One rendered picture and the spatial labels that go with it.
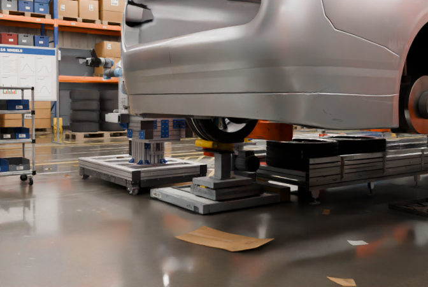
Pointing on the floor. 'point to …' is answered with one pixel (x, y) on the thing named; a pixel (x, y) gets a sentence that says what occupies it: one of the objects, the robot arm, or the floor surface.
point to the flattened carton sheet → (222, 239)
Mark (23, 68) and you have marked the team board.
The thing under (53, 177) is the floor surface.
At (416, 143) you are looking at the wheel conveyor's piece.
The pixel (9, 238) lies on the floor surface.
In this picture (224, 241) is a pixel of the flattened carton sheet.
